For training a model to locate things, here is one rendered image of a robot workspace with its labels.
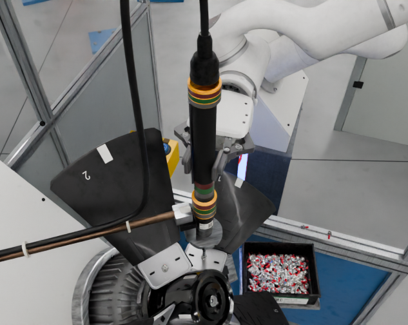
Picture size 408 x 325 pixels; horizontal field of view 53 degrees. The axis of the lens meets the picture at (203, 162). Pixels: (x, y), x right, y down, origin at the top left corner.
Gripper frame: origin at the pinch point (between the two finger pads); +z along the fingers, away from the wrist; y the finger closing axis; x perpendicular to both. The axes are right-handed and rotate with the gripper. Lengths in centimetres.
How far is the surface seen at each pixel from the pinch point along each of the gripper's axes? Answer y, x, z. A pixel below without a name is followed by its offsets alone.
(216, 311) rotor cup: -6.0, -29.4, 10.5
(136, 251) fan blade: 11.0, -21.2, 7.3
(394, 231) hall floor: -77, -149, -108
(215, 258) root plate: -2.4, -31.2, -1.0
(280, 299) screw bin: -19, -66, -12
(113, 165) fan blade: 18.2, -9.5, -2.1
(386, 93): -58, -112, -179
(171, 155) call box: 21, -43, -35
